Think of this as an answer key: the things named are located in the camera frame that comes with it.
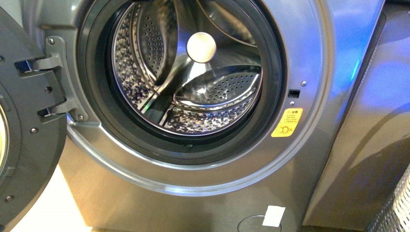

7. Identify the dark grey washer door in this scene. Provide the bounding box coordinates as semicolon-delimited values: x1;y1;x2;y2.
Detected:
0;10;67;232

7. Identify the grey metal door hinge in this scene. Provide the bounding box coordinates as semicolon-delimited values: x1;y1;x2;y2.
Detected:
31;36;89;121

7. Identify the yellow warning sticker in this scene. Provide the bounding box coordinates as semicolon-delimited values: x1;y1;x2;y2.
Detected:
271;108;303;138

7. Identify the stainless steel washer drum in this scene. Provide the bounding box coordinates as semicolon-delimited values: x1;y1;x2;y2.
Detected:
111;0;262;136

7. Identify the grey front-load washing machine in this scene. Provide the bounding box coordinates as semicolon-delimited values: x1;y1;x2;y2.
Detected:
20;0;383;232

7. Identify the white paper tag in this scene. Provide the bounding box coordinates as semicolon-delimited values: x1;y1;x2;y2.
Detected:
262;205;286;227

